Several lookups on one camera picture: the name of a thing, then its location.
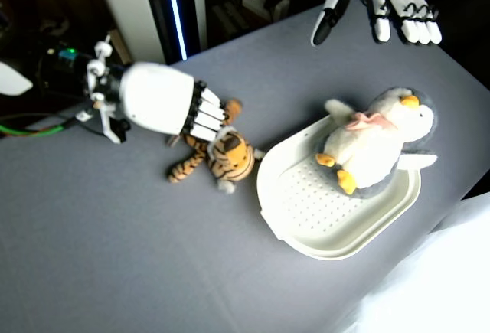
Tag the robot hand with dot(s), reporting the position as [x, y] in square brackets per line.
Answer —
[402, 7]
[157, 97]

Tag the grey white penguin plush toy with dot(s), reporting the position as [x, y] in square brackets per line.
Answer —
[375, 141]

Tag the bright white sheet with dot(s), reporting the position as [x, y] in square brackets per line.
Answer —
[432, 283]

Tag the white perforated tray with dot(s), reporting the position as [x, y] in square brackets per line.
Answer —
[317, 214]

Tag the grey table cloth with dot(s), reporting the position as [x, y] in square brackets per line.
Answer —
[134, 241]

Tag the white power adapter box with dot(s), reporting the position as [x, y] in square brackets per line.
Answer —
[254, 2]

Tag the white pillar with blue light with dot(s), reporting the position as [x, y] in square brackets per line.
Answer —
[153, 7]

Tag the orange striped tiger plush toy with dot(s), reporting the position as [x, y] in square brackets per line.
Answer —
[229, 153]

